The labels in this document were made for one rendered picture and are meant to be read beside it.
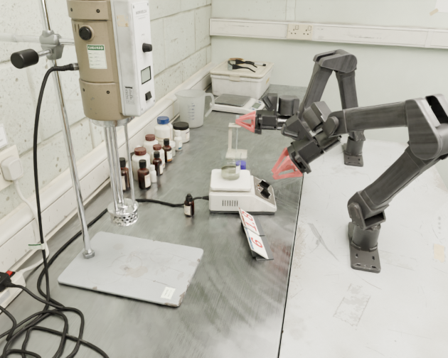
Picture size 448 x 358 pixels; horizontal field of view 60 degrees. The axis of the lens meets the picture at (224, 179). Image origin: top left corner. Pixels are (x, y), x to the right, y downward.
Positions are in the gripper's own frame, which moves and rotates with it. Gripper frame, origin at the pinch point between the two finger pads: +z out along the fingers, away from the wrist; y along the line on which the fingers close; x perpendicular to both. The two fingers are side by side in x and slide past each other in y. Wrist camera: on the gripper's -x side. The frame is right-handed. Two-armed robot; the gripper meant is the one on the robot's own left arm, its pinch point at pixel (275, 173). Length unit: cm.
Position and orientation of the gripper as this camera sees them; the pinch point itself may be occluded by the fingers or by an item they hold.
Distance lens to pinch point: 111.9
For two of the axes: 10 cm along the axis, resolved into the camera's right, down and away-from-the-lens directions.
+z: -7.8, 5.4, 3.2
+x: 6.2, 6.9, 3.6
